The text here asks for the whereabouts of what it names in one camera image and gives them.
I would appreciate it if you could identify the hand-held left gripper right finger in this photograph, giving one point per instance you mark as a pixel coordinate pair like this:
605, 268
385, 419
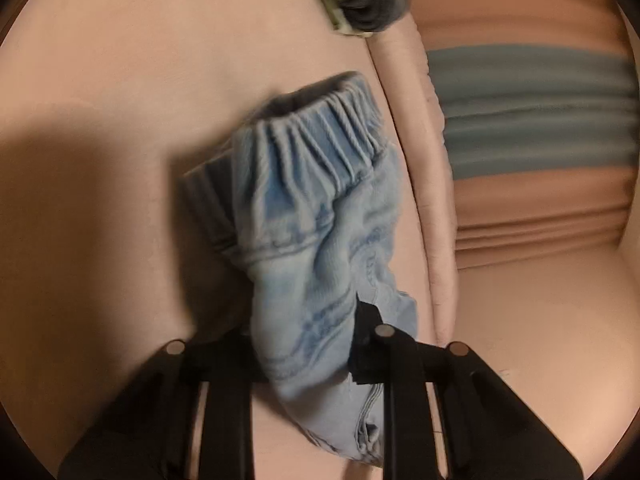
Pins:
365, 350

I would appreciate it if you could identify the pink duvet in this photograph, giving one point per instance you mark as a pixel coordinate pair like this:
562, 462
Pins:
425, 185

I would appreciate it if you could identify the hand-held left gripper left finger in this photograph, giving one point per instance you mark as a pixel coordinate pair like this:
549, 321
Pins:
235, 360

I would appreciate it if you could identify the light blue denim pants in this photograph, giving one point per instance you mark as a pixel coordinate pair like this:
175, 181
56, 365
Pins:
300, 240

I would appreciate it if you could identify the pink curtain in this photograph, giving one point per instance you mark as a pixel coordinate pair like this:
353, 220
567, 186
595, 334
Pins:
540, 220
500, 10

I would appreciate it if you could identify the pink grey striped folded fabric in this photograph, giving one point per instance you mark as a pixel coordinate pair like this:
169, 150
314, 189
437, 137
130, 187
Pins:
525, 110

